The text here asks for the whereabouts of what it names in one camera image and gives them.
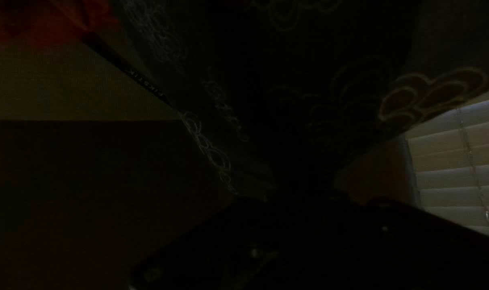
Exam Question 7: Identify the red blanket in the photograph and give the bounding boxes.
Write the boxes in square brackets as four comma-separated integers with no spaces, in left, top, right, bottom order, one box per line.
[0,0,118,47]

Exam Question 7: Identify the white window blinds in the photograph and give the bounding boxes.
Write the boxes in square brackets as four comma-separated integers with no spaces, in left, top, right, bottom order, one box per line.
[405,100,489,235]

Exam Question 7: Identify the dark brown patterned pillow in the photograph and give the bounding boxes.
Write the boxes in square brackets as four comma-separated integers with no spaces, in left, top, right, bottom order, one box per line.
[112,0,489,201]

